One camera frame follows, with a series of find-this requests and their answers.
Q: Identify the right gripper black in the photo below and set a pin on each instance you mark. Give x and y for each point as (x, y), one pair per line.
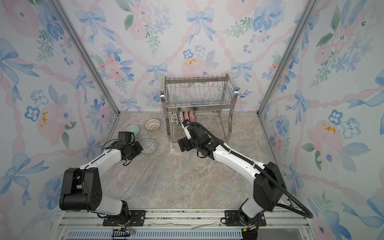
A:
(186, 142)

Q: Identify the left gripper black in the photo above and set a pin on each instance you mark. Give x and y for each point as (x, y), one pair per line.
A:
(139, 148)

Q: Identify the green geometric pattern bowl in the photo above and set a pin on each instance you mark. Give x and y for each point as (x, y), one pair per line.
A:
(149, 146)

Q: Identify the green leaf pattern bowl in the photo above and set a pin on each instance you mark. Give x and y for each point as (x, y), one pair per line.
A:
(175, 119)

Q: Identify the steel two-tier dish rack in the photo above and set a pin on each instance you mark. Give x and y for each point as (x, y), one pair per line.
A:
(212, 98)

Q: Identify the blue triangle pattern bowl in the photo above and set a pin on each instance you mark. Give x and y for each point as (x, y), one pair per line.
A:
(181, 117)

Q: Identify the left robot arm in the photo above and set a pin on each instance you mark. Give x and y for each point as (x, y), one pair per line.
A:
(82, 188)

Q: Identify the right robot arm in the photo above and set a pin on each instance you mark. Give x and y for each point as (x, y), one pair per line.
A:
(269, 189)

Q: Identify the mint green bowl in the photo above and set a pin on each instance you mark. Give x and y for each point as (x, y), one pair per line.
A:
(135, 129)

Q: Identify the maroon patterned white bowl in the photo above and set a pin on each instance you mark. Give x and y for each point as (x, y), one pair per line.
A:
(152, 125)

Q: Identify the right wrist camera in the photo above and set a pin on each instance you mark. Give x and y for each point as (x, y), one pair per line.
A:
(185, 125)

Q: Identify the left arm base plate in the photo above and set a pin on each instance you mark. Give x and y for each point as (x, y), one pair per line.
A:
(137, 220)

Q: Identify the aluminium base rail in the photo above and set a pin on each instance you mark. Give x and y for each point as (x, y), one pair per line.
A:
(185, 224)

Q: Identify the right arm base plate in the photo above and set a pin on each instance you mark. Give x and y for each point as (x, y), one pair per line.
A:
(232, 219)

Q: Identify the left aluminium frame post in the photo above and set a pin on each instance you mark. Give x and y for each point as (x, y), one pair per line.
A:
(69, 27)

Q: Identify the aluminium frame post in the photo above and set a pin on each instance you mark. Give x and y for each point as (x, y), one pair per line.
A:
(291, 47)
(69, 27)

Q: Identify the right aluminium frame post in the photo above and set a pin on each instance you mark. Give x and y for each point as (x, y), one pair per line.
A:
(291, 47)

